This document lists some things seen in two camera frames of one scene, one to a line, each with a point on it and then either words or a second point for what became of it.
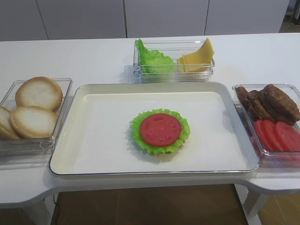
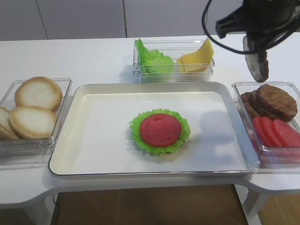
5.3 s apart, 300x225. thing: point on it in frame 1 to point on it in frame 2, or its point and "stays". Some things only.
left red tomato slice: [265, 131] stays
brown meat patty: [278, 105] to [257, 62]
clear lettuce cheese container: [169, 61] stays
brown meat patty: [258, 108] to [276, 104]
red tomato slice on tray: [160, 130] stays
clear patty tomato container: [272, 111] stays
